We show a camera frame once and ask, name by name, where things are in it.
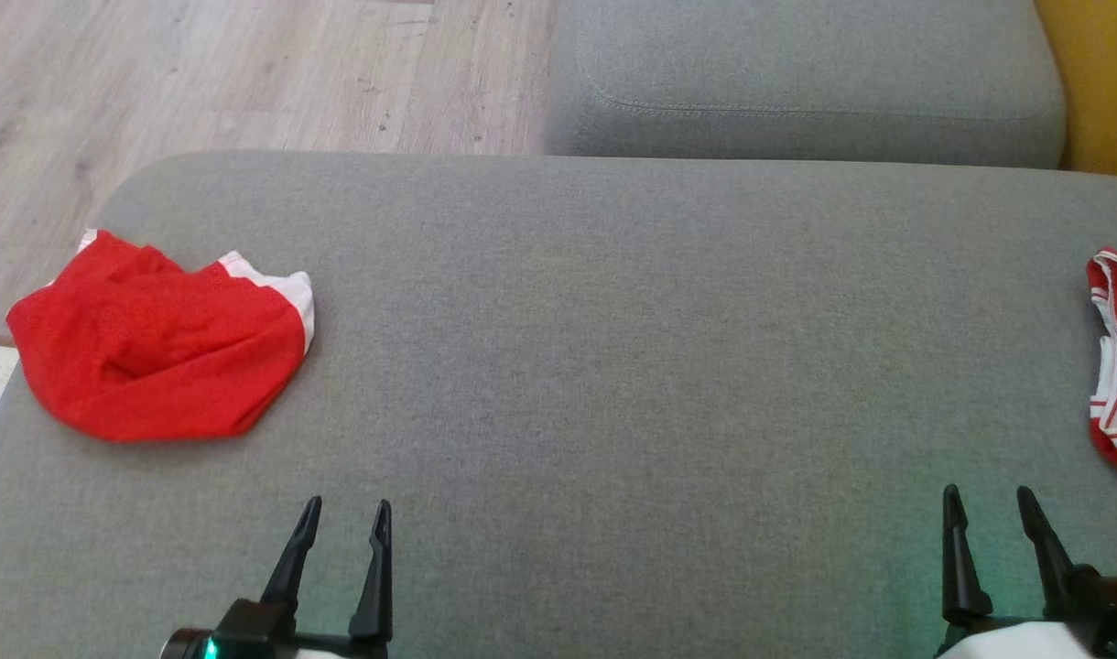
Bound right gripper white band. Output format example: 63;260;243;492
934;484;1097;659

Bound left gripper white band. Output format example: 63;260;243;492
215;495;395;659

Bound red shorts with white trim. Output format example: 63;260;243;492
5;229;316;444

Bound large grey sofa seat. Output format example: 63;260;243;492
0;149;1117;659

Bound grey sofa cushion with seam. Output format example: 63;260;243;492
544;0;1068;169

